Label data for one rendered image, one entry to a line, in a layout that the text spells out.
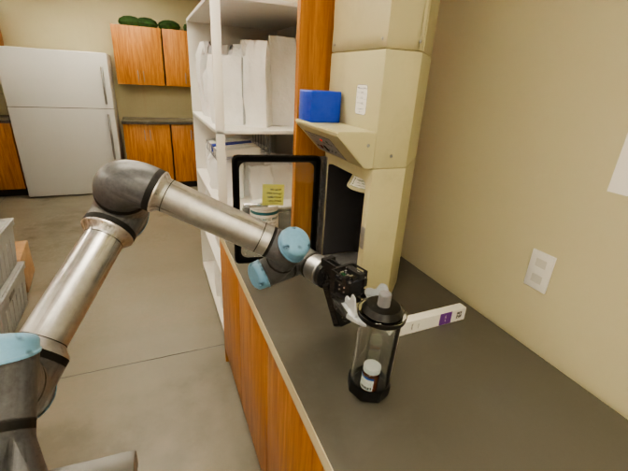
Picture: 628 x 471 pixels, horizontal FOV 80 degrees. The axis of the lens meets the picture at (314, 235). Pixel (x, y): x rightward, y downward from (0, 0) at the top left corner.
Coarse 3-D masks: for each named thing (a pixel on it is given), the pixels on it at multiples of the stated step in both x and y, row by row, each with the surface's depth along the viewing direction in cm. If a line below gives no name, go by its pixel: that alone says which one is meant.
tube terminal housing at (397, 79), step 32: (352, 64) 108; (384, 64) 94; (416, 64) 97; (352, 96) 110; (384, 96) 97; (416, 96) 100; (384, 128) 100; (416, 128) 112; (384, 160) 104; (384, 192) 108; (384, 224) 112; (384, 256) 117
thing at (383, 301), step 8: (376, 296) 84; (384, 296) 79; (368, 304) 81; (376, 304) 82; (384, 304) 80; (392, 304) 82; (368, 312) 80; (376, 312) 79; (384, 312) 79; (392, 312) 79; (400, 312) 80; (376, 320) 78; (384, 320) 78; (392, 320) 78
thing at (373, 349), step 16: (368, 320) 79; (400, 320) 80; (368, 336) 81; (384, 336) 80; (368, 352) 82; (384, 352) 82; (352, 368) 88; (368, 368) 84; (384, 368) 84; (368, 384) 85; (384, 384) 86
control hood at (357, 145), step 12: (300, 120) 119; (312, 132) 115; (324, 132) 103; (336, 132) 97; (348, 132) 97; (360, 132) 98; (372, 132) 100; (336, 144) 104; (348, 144) 98; (360, 144) 99; (372, 144) 101; (336, 156) 117; (348, 156) 105; (360, 156) 101; (372, 156) 102
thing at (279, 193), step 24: (240, 168) 125; (264, 168) 127; (288, 168) 129; (312, 168) 131; (240, 192) 128; (264, 192) 130; (288, 192) 132; (312, 192) 134; (264, 216) 134; (288, 216) 136
